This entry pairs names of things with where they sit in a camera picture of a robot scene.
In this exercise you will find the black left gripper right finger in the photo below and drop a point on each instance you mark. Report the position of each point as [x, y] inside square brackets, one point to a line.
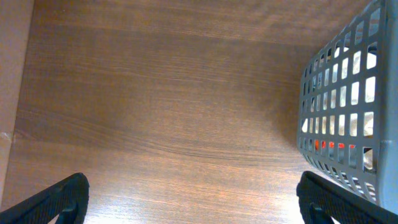
[321, 201]

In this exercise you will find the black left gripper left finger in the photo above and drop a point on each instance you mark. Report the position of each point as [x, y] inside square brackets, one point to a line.
[67, 201]

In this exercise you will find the orange snack packet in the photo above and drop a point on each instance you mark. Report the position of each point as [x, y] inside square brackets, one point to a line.
[327, 147]

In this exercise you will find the grey plastic basket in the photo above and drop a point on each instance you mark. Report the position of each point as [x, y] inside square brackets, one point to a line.
[376, 24]

